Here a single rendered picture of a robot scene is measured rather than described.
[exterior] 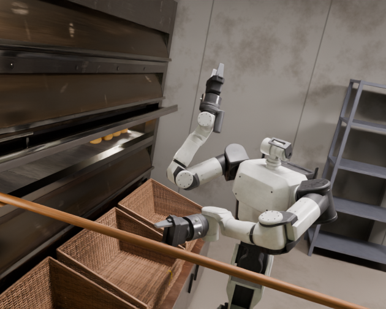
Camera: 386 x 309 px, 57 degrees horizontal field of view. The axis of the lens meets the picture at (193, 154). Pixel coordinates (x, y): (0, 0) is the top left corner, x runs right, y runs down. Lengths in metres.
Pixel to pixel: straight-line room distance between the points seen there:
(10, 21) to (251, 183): 1.00
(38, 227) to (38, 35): 0.75
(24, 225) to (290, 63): 3.25
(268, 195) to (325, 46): 2.91
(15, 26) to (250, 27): 3.15
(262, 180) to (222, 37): 2.86
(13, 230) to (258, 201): 0.94
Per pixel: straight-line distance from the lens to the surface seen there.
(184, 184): 1.49
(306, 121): 4.16
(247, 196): 1.48
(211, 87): 1.55
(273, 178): 1.42
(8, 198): 1.39
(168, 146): 4.33
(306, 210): 1.28
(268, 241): 1.21
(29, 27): 1.30
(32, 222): 1.58
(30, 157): 1.17
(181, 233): 1.25
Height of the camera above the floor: 1.79
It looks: 15 degrees down
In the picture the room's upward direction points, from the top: 11 degrees clockwise
